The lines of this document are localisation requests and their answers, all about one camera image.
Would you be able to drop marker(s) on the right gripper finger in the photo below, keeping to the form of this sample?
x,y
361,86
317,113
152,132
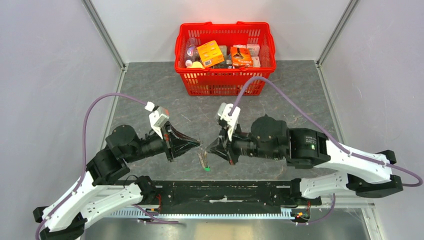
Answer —
x,y
219,142
220,151

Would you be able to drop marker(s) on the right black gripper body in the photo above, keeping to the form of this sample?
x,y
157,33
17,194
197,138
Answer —
x,y
233,147

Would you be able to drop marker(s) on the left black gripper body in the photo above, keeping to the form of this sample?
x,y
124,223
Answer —
x,y
168,137

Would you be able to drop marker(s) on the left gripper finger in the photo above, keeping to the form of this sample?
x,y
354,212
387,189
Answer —
x,y
181,148
176,136

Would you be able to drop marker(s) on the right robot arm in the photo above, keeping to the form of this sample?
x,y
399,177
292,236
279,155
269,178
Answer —
x,y
304,148

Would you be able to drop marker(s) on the plastic bottle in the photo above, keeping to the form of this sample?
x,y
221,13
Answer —
x,y
191,54

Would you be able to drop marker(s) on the red shopping basket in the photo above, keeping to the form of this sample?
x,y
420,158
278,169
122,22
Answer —
x,y
224,81

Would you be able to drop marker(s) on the orange box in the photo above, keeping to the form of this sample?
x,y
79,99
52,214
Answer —
x,y
210,54

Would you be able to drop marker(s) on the orange black package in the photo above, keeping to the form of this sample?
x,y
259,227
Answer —
x,y
241,57

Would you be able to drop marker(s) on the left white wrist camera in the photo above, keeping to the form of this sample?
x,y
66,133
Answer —
x,y
157,118

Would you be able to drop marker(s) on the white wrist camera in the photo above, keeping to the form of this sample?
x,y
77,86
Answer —
x,y
227,118
157,118

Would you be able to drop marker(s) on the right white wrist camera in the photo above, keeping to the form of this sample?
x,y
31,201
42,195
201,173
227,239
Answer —
x,y
227,118

